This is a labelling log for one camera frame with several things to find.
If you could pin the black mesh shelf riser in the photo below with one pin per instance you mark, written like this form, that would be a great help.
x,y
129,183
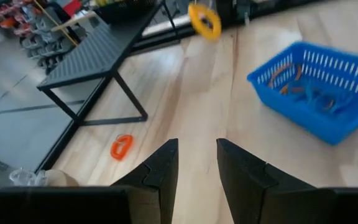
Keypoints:
x,y
95,59

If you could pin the blue plastic basket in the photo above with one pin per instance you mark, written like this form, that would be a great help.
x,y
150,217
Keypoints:
x,y
306,121

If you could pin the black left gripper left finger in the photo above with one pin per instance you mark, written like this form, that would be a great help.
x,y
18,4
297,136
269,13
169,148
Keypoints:
x,y
157,186

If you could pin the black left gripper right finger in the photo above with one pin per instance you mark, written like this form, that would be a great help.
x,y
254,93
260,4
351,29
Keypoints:
x,y
247,186

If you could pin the orange rubber band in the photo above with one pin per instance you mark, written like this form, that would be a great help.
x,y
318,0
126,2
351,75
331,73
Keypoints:
x,y
277,74

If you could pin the black plastic basket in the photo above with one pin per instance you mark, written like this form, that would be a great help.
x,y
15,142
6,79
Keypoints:
x,y
126,12

